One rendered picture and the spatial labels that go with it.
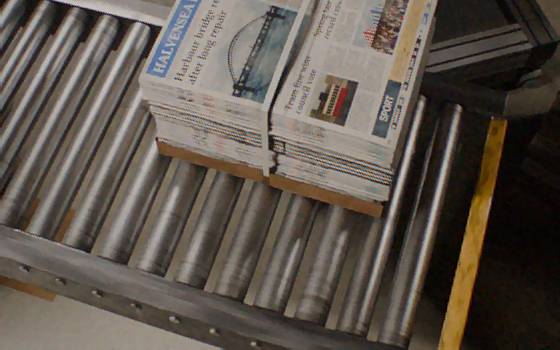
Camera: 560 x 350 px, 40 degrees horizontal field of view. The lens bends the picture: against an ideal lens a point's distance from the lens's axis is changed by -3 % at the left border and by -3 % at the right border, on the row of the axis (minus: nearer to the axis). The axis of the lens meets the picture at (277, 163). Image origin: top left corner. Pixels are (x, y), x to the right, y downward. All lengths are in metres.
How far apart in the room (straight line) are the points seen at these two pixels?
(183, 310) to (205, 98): 0.32
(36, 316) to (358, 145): 1.25
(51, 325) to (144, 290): 0.90
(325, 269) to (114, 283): 0.32
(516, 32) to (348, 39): 1.18
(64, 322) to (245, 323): 0.98
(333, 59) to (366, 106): 0.09
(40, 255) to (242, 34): 0.47
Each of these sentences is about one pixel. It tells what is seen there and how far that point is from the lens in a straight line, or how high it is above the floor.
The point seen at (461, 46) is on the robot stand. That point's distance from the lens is 2.21.
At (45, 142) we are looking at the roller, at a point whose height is 0.80.
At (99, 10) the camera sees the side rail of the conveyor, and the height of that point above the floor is 0.80.
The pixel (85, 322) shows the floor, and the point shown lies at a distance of 2.08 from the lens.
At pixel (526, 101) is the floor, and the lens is 2.44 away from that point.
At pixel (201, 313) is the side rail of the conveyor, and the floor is 0.80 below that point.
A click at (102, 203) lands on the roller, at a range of 1.30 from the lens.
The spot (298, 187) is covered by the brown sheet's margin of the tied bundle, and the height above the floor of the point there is 0.83.
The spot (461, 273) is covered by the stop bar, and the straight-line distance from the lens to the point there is 1.22.
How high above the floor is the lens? 1.93
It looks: 61 degrees down
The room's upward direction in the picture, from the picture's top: straight up
